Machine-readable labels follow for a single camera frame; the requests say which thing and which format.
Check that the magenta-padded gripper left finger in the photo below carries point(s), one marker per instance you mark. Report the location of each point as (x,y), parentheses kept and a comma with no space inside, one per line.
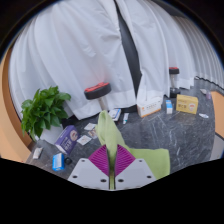
(90,171)

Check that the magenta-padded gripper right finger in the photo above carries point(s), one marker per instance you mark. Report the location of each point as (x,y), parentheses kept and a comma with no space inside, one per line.
(133,171)

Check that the green towel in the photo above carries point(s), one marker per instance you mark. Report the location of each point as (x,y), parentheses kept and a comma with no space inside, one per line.
(108,130)

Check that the small black round object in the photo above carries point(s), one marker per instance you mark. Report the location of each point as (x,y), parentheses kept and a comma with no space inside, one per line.
(68,161)

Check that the small white sachet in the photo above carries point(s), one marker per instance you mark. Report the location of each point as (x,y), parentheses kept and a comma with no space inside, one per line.
(90,126)
(84,140)

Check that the small printed sachet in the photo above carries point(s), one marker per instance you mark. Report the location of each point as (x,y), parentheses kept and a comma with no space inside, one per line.
(92,133)

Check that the purple cardboard box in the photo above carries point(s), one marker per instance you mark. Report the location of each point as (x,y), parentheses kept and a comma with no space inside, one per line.
(66,139)

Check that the small white tube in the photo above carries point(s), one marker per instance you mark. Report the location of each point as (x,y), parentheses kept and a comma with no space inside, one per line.
(125,118)

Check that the white packet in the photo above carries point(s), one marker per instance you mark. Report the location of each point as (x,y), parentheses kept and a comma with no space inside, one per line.
(37,153)

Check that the stack of booklets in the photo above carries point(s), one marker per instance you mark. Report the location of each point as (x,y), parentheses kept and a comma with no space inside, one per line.
(115,114)

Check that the white tissue box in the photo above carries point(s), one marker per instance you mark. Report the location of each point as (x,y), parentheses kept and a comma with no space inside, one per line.
(150,107)

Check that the small white and blue box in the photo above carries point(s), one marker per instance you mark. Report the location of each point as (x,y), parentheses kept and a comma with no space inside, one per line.
(169,106)

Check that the green plant in white pot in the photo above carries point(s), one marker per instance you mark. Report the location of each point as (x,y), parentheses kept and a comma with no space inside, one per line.
(43,108)

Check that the black stool with red top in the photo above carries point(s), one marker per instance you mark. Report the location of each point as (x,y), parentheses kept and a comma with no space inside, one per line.
(97,90)
(174,71)

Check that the yellow cardboard box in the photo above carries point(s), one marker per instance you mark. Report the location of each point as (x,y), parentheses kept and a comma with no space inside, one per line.
(187,104)

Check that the small white wrapper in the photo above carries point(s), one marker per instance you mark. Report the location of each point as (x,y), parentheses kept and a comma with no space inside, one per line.
(203,115)

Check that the orange and grey chair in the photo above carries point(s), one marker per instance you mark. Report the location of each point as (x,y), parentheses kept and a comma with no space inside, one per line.
(219,116)

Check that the small purple object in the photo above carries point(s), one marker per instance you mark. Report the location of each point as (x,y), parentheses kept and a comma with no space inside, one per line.
(208,95)

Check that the white curtain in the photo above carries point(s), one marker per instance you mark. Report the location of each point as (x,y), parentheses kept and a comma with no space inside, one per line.
(160,43)
(73,50)

